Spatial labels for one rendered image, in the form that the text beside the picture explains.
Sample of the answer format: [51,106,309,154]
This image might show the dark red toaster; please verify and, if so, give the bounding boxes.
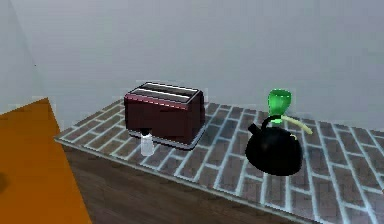
[123,81,206,151]

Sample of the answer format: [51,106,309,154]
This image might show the clear salt shaker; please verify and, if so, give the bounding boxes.
[140,128,155,157]

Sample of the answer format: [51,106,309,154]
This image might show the brown wooden counter cabinet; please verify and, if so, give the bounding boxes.
[54,98,384,224]

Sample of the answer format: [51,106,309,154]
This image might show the black kettle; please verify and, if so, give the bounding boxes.
[244,114,304,177]

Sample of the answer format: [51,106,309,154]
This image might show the pale yellow stick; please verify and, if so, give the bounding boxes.
[280,114,314,136]

